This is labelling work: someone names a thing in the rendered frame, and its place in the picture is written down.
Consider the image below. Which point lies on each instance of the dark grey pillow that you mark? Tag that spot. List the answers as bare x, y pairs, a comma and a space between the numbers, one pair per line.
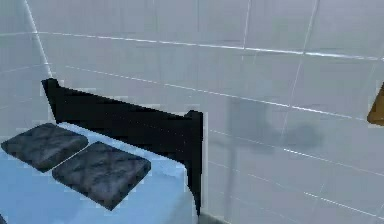
43, 145
101, 173

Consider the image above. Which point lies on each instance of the black bed with blue sheet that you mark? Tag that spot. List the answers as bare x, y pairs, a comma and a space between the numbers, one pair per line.
133, 126

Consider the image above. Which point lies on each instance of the brown wooden furniture corner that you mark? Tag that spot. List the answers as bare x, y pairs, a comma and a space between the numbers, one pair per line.
378, 111

